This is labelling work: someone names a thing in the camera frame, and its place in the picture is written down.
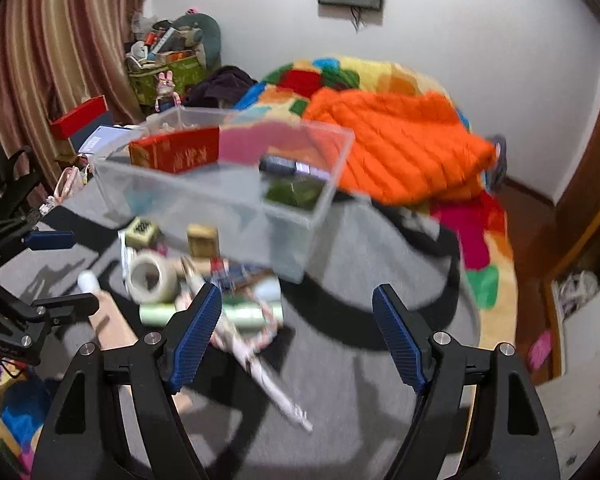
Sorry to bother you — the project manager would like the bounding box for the pile of household clutter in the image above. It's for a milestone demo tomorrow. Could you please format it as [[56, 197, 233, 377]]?
[[125, 17, 206, 68]]

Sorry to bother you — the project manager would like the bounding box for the white plastic bag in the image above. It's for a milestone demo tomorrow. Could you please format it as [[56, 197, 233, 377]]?
[[557, 271, 600, 311]]

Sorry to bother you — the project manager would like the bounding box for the green storage box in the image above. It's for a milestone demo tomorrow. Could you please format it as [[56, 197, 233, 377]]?
[[127, 57, 206, 108]]

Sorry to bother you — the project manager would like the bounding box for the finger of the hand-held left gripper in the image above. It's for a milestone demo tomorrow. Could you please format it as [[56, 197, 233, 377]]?
[[0, 280, 101, 366], [0, 210, 77, 261]]

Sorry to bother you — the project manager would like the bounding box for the colourful patchwork blanket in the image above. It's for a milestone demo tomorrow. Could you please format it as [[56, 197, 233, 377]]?
[[0, 52, 516, 478]]

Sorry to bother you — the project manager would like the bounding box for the clear plastic storage box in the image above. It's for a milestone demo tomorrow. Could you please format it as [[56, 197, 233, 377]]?
[[87, 106, 356, 283]]

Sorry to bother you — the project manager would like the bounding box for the light green tube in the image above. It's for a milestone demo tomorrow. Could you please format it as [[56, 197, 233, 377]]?
[[139, 302, 285, 333]]

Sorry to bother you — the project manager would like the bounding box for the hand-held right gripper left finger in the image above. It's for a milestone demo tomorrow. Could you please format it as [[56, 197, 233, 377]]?
[[32, 282, 223, 480]]

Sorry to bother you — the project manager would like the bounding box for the black cosmetic bottle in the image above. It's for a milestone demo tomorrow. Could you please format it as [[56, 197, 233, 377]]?
[[257, 155, 331, 178]]

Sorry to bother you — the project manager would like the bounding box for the striped brown curtain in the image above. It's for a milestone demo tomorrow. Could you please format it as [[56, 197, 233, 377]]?
[[0, 0, 153, 181]]

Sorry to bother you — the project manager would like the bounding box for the white tape roll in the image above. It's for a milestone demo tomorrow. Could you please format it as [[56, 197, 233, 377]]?
[[126, 251, 179, 304]]

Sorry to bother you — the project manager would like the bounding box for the grey black striped blanket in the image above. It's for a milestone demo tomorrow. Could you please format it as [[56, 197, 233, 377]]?
[[0, 180, 481, 480]]

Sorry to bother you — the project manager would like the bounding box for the pink rabbit toy bottle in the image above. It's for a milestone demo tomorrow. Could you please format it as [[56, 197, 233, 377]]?
[[155, 71, 186, 113]]

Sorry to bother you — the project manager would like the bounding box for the dark green glass bottle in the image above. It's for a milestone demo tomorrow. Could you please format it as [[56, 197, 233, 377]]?
[[262, 177, 328, 209]]

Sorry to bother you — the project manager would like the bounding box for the small gold box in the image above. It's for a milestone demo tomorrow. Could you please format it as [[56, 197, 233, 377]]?
[[186, 224, 221, 259]]

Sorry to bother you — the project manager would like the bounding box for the pale blue tube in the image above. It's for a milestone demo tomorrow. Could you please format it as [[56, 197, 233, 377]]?
[[250, 279, 282, 307]]

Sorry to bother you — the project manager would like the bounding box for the long red box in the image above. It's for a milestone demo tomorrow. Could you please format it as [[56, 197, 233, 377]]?
[[49, 95, 108, 140]]

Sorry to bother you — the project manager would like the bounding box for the white cabinet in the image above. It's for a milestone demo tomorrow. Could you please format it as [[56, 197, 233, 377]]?
[[535, 272, 600, 480]]

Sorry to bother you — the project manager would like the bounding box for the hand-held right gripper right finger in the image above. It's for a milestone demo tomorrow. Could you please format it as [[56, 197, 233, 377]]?
[[371, 284, 563, 480]]

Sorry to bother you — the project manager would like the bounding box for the white blue booklet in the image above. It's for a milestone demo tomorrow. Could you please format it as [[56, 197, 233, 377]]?
[[77, 125, 146, 156]]

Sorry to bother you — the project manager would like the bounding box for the black monitor cable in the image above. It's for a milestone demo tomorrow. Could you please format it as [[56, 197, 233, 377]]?
[[349, 5, 369, 34]]

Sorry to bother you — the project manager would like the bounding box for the dark blue box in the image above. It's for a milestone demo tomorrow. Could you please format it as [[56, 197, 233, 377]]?
[[70, 112, 116, 153]]

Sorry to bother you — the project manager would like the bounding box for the dark purple clothing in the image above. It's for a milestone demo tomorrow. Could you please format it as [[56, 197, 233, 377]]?
[[185, 66, 258, 110]]

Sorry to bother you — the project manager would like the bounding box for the grey neck pillow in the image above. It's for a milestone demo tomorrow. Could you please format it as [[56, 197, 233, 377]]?
[[172, 12, 223, 68]]

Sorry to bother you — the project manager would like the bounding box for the red printed box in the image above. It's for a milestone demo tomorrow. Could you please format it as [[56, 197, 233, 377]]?
[[128, 127, 221, 175]]

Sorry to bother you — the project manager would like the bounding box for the grey cloth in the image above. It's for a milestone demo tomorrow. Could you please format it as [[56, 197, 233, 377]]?
[[485, 134, 508, 191]]

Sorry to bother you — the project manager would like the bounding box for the brown wooden wardrobe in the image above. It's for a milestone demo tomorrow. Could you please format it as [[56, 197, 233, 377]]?
[[550, 0, 600, 281]]

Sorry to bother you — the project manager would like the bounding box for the pink slipper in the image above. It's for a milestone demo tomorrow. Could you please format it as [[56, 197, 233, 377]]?
[[527, 330, 553, 368]]

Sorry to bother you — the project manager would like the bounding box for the green patterned small box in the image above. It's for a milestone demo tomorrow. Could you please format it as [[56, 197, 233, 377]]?
[[118, 216, 161, 250]]

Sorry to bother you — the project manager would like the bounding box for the pink white patterned stick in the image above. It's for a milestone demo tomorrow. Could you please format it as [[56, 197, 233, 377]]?
[[215, 320, 313, 432]]

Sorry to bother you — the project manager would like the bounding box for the pink pouch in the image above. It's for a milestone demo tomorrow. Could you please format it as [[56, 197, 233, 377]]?
[[52, 165, 86, 206]]

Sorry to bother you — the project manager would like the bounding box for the orange down jacket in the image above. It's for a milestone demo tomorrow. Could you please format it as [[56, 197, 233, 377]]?
[[302, 87, 498, 206]]

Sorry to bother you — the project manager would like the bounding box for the pink braided rope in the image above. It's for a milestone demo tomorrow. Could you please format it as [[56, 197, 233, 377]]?
[[207, 297, 286, 358]]

